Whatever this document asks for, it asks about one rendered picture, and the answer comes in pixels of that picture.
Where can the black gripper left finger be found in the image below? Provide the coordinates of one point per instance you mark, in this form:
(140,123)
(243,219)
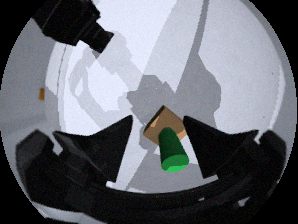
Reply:
(104,149)

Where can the brown square block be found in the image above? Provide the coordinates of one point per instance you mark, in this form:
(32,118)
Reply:
(164,118)

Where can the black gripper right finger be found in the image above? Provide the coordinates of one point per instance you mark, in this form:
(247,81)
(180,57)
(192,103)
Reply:
(212,147)

